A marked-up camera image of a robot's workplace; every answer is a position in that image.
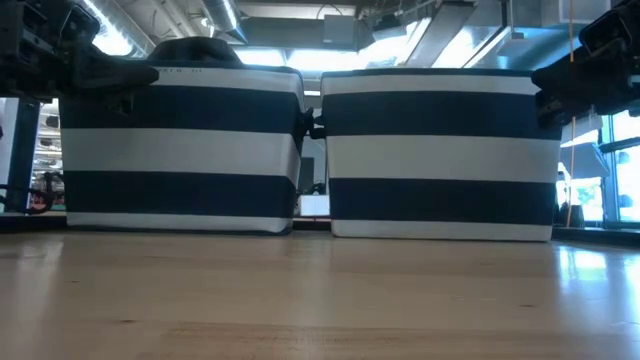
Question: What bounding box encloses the black aluminium frame rail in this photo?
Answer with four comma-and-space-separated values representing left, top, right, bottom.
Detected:
0, 212, 69, 234
552, 225, 640, 247

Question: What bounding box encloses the long ribbed ceiling duct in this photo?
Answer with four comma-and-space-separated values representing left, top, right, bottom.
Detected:
84, 0, 157, 57

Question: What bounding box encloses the silver round ventilation duct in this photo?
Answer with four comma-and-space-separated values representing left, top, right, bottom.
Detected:
201, 0, 247, 45

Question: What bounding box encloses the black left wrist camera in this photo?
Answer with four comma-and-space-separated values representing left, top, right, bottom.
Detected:
0, 0, 101, 51

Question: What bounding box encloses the grey ceiling beam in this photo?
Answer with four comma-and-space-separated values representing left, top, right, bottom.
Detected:
404, 0, 511, 69

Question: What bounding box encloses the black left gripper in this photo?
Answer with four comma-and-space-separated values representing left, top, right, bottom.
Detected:
0, 47, 160, 115

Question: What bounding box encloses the small white box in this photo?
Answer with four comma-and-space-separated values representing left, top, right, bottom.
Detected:
298, 194, 331, 217

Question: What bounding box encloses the black upright frame post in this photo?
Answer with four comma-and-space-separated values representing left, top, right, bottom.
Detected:
5, 97, 42, 215

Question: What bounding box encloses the navy white striped fabric bin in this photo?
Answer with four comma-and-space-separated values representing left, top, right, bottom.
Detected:
319, 68, 564, 244
58, 62, 315, 236

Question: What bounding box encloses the grey ceiling box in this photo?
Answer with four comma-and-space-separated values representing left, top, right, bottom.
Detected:
322, 13, 361, 51

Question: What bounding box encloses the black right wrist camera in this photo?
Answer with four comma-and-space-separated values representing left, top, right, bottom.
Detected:
578, 0, 640, 54

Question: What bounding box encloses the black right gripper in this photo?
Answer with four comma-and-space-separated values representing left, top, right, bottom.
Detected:
531, 42, 640, 129

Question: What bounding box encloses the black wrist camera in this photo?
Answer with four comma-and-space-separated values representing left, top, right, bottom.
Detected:
0, 0, 101, 51
578, 0, 640, 54

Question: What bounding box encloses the black cable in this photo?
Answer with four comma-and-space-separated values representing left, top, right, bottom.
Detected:
0, 172, 65, 216

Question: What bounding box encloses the black garment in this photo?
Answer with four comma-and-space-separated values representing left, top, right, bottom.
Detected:
147, 35, 245, 67

